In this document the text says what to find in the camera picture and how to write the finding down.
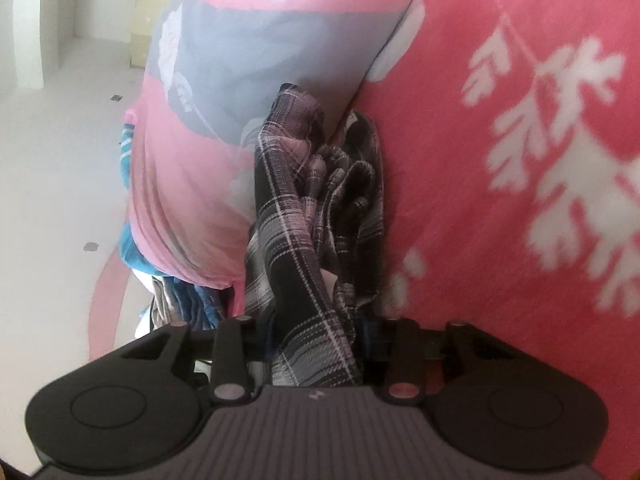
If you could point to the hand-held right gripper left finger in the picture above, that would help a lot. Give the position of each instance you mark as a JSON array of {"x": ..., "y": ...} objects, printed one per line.
[{"x": 260, "y": 340}]

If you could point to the red floral fleece blanket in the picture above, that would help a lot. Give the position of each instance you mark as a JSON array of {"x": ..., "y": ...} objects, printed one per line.
[{"x": 450, "y": 160}]

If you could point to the blue jeans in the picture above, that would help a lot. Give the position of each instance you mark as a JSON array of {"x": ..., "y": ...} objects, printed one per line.
[{"x": 200, "y": 305}]

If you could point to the pink grey floral duvet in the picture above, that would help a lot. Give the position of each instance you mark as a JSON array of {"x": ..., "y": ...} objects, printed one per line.
[{"x": 200, "y": 185}]

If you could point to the teal printed pillow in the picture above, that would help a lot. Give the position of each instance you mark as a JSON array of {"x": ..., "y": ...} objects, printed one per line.
[{"x": 127, "y": 250}]

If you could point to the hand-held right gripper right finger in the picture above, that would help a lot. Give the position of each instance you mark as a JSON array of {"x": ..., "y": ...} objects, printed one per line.
[{"x": 367, "y": 335}]

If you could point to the black white plaid pants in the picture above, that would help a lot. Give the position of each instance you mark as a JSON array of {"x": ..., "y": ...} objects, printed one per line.
[{"x": 290, "y": 260}]

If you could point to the cardboard box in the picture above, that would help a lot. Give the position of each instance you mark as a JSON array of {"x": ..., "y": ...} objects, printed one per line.
[{"x": 145, "y": 35}]

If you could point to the pink headboard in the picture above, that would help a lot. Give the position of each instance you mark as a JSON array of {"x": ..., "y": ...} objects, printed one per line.
[{"x": 105, "y": 310}]

